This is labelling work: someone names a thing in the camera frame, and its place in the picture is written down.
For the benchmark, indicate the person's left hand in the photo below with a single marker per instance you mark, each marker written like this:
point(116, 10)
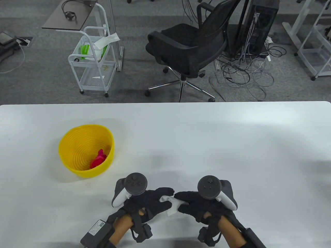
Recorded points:
point(147, 204)

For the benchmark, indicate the person's right hand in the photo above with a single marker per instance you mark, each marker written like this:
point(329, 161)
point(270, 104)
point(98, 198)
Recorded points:
point(204, 208)

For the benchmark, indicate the person's right forearm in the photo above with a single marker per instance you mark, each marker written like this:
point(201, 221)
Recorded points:
point(232, 232)

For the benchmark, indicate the person's left forearm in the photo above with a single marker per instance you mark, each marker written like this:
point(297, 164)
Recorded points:
point(121, 228)

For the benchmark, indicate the grey white right hand controller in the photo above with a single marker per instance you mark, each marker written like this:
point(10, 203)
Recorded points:
point(209, 187)

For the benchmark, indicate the grey white hand controller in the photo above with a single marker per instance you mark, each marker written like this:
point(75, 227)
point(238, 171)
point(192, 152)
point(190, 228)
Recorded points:
point(209, 187)
point(135, 183)

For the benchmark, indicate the grey white left hand controller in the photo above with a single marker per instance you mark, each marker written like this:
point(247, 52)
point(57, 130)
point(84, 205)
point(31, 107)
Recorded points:
point(135, 183)

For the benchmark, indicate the black labelled wrist box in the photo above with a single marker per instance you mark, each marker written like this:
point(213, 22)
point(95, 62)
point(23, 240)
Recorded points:
point(97, 233)

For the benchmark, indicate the black plain wrist box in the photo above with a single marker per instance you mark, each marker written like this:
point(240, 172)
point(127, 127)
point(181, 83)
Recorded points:
point(254, 239)

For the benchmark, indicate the yellow ribbed basket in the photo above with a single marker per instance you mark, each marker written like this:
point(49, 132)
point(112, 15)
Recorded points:
point(75, 149)

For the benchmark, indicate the black office chair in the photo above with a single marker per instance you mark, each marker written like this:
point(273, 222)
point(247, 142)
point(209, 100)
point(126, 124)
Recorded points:
point(181, 49)

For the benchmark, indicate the green white packet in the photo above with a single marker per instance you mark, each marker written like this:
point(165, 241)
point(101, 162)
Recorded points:
point(84, 50)

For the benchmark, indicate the white power strip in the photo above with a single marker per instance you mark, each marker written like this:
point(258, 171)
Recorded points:
point(269, 40)

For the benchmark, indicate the black computer tower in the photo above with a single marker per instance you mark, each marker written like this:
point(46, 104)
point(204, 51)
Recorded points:
point(261, 25)

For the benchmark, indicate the dark top side table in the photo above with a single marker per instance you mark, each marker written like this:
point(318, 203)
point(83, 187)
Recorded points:
point(58, 22)

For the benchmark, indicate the floor socket box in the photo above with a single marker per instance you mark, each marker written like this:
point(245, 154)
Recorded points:
point(24, 41)

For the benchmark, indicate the black device on floor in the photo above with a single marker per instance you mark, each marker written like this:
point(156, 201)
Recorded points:
point(5, 37)

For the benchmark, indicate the grey metal stand post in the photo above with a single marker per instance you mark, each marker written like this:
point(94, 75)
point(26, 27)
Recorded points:
point(120, 58)

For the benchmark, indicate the white desk leg frame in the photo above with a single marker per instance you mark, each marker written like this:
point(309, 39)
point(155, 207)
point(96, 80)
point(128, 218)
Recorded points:
point(293, 32)

